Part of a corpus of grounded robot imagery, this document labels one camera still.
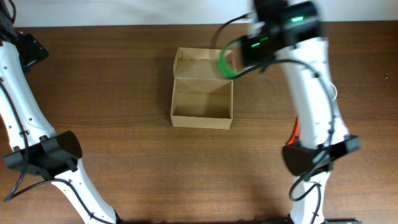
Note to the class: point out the green tape roll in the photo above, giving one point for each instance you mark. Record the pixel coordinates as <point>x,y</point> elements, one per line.
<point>223,66</point>

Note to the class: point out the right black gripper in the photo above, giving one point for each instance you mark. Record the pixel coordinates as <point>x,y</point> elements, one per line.
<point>246,59</point>

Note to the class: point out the white masking tape roll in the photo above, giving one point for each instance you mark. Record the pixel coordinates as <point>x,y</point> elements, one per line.
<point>335,91</point>

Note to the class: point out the orange utility knife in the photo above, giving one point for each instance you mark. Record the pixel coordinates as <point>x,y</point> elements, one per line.
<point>295,132</point>

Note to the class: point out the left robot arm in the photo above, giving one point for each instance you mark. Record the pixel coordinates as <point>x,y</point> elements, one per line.
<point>39,154</point>

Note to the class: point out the brown cardboard box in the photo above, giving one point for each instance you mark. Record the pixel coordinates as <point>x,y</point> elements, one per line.
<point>201,97</point>

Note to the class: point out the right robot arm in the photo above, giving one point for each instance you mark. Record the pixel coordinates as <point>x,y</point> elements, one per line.
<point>324,137</point>

